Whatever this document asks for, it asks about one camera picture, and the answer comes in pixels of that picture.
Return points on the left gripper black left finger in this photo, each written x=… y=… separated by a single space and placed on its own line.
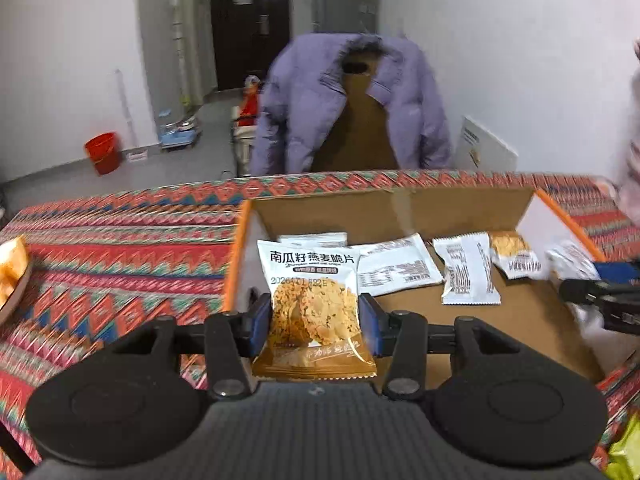
x=144 y=394

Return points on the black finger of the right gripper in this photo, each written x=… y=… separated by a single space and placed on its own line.
x=615 y=295

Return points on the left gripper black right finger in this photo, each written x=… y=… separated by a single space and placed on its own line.
x=490 y=396

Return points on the green snack packet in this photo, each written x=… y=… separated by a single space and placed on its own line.
x=624 y=455

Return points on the cookie snack packet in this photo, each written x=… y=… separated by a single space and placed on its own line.
x=314 y=332

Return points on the white snack packet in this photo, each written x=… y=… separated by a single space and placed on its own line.
x=316 y=240
x=568 y=261

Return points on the white snack packet back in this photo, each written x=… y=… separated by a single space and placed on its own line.
x=568 y=261

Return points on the cookie packet in box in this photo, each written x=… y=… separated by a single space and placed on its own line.
x=513 y=256

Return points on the white packet in box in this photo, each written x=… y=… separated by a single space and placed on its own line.
x=467 y=270
x=395 y=265

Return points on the colourful patterned tablecloth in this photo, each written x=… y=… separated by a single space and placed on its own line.
x=106 y=265

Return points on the plate of orange peels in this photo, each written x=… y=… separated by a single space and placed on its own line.
x=16 y=270

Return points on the red bucket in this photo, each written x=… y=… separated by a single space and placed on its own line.
x=104 y=152

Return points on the blue floor tray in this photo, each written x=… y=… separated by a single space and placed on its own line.
x=180 y=134

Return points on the brown chair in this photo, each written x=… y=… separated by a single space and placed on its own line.
x=358 y=139

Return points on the purple jacket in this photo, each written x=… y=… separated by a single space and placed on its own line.
x=304 y=96

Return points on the dark entrance door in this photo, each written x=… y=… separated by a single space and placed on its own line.
x=247 y=36

